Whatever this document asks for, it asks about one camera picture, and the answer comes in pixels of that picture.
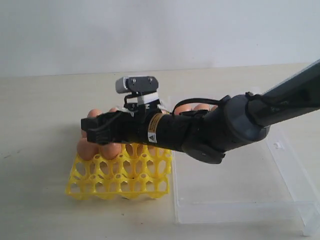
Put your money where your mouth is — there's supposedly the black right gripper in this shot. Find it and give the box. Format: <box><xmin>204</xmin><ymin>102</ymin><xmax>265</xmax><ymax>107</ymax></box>
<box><xmin>80</xmin><ymin>111</ymin><xmax>195</xmax><ymax>152</ymax></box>

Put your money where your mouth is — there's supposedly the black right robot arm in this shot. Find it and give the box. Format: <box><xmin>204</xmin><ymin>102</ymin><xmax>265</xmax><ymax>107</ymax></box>
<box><xmin>81</xmin><ymin>61</ymin><xmax>320</xmax><ymax>164</ymax></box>

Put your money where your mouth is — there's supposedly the yellow plastic egg tray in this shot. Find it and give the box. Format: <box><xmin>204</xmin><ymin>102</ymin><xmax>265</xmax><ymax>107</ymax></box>
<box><xmin>65</xmin><ymin>144</ymin><xmax>173</xmax><ymax>200</ymax></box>

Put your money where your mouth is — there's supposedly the clear plastic container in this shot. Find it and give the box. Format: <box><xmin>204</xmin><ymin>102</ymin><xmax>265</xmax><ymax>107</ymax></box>
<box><xmin>172</xmin><ymin>123</ymin><xmax>320</xmax><ymax>236</ymax></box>

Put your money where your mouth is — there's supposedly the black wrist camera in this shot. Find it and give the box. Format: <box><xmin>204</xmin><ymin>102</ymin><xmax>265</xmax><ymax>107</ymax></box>
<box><xmin>115</xmin><ymin>76</ymin><xmax>166</xmax><ymax>112</ymax></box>

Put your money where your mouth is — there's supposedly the black cable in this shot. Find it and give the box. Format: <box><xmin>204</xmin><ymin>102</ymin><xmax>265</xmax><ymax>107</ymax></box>
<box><xmin>171</xmin><ymin>97</ymin><xmax>226</xmax><ymax>116</ymax></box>

